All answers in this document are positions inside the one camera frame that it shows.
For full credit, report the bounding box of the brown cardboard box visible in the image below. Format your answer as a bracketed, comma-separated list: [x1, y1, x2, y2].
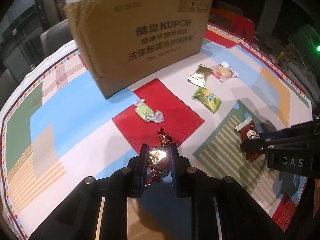
[65, 0, 212, 98]

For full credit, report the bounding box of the grey dining chair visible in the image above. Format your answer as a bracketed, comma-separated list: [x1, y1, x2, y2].
[40, 20, 73, 57]
[0, 69, 18, 108]

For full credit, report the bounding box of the gold foil packet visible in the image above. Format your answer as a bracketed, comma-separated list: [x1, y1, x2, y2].
[187, 64, 212, 87]

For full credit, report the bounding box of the red wooden chair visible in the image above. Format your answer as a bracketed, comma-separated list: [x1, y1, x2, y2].
[209, 1, 255, 43]

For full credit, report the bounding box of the colourful patterned tablecloth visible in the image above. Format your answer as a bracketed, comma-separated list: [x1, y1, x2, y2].
[1, 25, 312, 239]

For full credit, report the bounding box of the grey dining chair centre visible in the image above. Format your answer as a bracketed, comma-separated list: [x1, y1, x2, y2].
[40, 20, 73, 57]

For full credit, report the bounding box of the green candy packet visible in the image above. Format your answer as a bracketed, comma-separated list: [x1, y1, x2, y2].
[192, 87, 222, 114]

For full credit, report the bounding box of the pale green candy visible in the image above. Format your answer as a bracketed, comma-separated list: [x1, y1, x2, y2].
[134, 99, 164, 124]

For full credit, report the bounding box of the red foil candy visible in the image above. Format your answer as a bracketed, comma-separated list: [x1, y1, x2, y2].
[145, 127, 172, 189]

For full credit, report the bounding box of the clear cheese cake packet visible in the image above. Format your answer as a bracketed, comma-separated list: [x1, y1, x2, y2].
[212, 61, 239, 83]

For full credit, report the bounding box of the red white snack packet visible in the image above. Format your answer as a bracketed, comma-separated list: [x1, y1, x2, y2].
[235, 116, 265, 163]

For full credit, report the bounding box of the grey dining chair left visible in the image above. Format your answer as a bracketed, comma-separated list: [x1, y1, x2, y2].
[0, 69, 18, 108]

